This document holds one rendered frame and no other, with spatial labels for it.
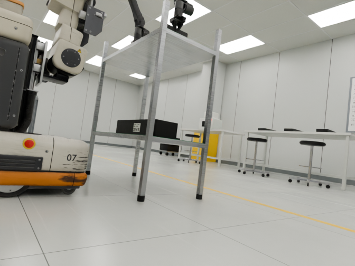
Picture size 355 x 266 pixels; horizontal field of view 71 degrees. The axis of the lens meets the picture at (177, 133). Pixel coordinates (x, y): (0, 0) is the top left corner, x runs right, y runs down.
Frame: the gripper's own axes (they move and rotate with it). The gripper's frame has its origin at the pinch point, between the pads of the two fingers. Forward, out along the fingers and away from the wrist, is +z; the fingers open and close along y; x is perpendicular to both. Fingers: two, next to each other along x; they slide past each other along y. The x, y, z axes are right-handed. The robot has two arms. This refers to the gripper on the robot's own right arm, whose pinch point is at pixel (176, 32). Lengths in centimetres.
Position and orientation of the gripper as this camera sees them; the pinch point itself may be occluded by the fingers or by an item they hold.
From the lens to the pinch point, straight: 173.5
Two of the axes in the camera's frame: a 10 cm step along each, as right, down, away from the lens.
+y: -6.0, -0.2, 8.0
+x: -7.9, -1.2, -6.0
